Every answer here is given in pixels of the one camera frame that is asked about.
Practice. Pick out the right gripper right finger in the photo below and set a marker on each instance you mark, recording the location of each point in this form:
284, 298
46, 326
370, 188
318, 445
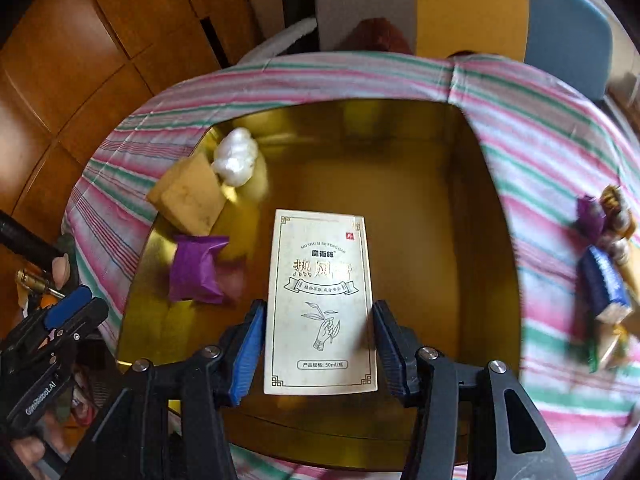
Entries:
397, 346

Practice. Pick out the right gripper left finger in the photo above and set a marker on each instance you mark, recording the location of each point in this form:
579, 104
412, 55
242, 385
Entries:
241, 349

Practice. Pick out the purple snack packet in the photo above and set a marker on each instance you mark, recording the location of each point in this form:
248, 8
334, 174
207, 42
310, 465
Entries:
192, 275
590, 218

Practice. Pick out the yellow sponge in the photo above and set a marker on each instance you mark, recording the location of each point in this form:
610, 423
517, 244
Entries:
189, 195

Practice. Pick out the white plastic bag ball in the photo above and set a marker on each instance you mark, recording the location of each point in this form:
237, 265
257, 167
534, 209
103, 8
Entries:
235, 157

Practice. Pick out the green essential oil box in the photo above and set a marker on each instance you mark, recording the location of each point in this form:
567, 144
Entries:
608, 347

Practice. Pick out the yellow striped sock bundle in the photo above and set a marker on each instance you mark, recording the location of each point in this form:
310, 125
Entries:
618, 216

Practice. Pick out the person left hand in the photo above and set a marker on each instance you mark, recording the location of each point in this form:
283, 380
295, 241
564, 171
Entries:
61, 271

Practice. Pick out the blue tempo tissue pack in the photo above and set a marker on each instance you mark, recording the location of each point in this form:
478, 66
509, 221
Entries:
606, 290

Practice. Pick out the striped bed sheet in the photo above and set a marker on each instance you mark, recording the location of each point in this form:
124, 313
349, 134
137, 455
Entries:
545, 145

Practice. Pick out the dark red cushion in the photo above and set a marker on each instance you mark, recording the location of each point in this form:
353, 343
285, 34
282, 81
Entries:
376, 35

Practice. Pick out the wooden wardrobe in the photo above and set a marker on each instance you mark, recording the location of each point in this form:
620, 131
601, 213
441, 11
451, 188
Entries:
71, 70

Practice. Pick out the grey yellow blue headboard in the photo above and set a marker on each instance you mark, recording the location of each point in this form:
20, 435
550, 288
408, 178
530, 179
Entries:
569, 39

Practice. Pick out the white bed rail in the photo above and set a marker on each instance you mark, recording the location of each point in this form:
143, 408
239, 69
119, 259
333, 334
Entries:
280, 42

